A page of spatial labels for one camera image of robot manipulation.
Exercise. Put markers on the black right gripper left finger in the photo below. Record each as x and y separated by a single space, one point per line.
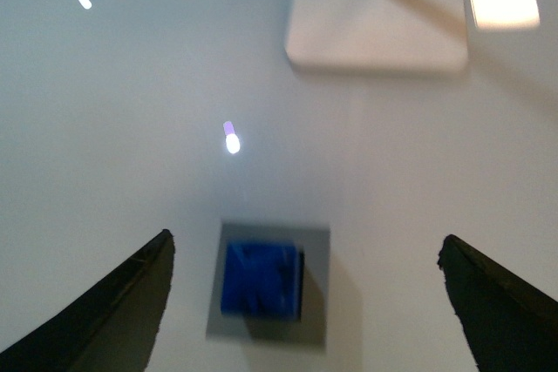
112 326

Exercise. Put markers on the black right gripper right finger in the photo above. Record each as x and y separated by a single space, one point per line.
509 324

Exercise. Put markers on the blue plastic block part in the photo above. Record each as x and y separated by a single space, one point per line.
263 279

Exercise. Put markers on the gray hollow cube base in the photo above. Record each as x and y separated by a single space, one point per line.
311 329

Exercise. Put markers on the white desk lamp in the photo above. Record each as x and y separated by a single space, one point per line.
417 37

